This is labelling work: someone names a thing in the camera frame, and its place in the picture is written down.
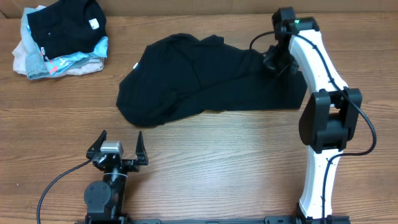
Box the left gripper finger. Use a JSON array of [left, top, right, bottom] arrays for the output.
[[136, 131, 147, 161], [86, 130, 107, 154]]

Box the black t-shirt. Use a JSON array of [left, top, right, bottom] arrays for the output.
[[116, 34, 307, 126]]

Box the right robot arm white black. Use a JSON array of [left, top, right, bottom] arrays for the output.
[[263, 7, 362, 223]]

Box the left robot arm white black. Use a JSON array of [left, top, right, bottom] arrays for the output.
[[84, 131, 149, 223]]

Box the light blue printed garment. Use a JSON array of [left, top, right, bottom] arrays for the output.
[[40, 36, 108, 77]]

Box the grey denim garment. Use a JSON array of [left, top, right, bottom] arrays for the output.
[[20, 7, 94, 80]]

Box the pale pink garment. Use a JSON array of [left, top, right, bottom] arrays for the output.
[[12, 4, 104, 77]]

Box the folded black shirt on pile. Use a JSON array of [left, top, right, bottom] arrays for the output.
[[27, 0, 106, 61]]

